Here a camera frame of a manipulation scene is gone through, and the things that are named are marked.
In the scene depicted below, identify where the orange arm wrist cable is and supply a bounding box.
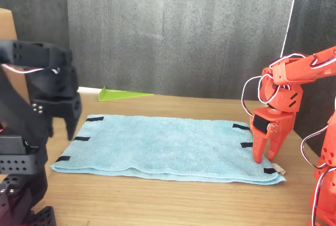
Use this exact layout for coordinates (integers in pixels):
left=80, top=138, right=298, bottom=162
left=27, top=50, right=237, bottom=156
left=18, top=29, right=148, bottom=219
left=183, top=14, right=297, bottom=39
left=241, top=52, right=308, bottom=118

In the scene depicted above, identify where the green plastic bracket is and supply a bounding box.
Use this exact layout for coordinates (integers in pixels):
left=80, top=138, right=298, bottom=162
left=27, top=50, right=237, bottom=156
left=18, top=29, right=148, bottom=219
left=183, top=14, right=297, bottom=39
left=98, top=86, right=155, bottom=102

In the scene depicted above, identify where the dark foam side panel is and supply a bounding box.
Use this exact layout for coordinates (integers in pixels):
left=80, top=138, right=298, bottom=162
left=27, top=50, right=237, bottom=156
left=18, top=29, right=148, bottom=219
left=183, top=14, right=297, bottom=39
left=0, top=0, right=71, bottom=93
left=280, top=0, right=336, bottom=158

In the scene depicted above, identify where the orange arm shoulder cable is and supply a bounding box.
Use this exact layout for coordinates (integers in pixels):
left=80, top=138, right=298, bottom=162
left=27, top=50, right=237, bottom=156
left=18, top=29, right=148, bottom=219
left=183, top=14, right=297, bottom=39
left=300, top=125, right=329, bottom=169

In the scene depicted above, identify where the light blue towel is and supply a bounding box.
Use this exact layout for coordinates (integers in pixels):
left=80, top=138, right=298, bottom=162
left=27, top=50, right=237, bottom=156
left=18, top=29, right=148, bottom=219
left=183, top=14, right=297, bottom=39
left=49, top=114, right=287, bottom=186

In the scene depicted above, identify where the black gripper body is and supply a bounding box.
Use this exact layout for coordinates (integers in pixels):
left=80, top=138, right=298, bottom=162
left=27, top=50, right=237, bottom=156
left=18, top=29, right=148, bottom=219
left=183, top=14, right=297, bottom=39
left=30, top=93, right=83, bottom=119

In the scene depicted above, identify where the orange arm forearm cable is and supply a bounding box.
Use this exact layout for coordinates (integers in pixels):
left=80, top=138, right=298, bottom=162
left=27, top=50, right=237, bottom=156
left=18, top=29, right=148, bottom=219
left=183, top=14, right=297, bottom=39
left=309, top=54, right=336, bottom=69

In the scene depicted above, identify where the orange arm base cable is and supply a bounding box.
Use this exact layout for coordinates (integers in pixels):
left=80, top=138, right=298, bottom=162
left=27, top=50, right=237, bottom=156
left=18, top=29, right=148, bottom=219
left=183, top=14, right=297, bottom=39
left=311, top=167, right=336, bottom=226

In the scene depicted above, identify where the grey foam backdrop panel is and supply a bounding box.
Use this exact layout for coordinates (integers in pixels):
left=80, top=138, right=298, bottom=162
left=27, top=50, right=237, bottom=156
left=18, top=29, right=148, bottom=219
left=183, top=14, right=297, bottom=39
left=64, top=0, right=300, bottom=102

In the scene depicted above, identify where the brown cardboard box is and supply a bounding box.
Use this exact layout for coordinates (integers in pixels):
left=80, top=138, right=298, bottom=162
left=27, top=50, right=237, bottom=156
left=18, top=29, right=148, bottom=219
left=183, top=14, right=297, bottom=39
left=0, top=7, right=30, bottom=103

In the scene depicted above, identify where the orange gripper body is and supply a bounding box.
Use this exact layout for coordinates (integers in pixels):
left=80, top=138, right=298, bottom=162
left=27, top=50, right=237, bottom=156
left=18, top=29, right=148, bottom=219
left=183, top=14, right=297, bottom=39
left=249, top=106, right=297, bottom=139

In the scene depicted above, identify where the black arm servo cable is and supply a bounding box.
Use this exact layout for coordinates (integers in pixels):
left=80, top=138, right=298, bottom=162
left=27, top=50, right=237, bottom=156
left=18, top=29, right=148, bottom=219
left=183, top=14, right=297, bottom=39
left=0, top=64, right=60, bottom=75

